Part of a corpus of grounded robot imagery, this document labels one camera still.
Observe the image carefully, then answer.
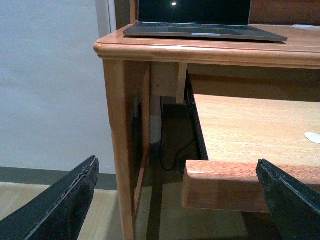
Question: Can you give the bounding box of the wooden desk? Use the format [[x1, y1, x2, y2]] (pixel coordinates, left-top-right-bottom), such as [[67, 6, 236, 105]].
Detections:
[[94, 25, 320, 240]]

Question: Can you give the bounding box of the black power cable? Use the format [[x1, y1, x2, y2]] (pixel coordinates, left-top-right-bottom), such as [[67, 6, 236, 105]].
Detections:
[[158, 96, 196, 172]]

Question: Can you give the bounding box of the grey laptop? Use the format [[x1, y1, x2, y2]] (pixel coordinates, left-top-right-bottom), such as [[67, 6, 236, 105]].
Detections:
[[123, 0, 287, 42]]

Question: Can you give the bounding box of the wooden keyboard tray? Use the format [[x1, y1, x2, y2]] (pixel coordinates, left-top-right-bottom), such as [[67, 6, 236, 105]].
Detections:
[[182, 74, 320, 213]]

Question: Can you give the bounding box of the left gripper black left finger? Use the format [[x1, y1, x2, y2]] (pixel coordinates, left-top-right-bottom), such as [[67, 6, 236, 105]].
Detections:
[[0, 155, 99, 240]]

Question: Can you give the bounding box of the white computer mouse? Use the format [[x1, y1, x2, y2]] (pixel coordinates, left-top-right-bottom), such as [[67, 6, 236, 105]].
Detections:
[[304, 132, 320, 144]]

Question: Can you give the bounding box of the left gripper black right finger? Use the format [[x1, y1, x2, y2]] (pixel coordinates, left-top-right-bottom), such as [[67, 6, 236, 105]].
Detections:
[[256, 159, 320, 240]]

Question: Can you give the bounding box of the white pipe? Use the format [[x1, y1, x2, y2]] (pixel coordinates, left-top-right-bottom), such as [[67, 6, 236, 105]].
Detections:
[[149, 95, 162, 144]]

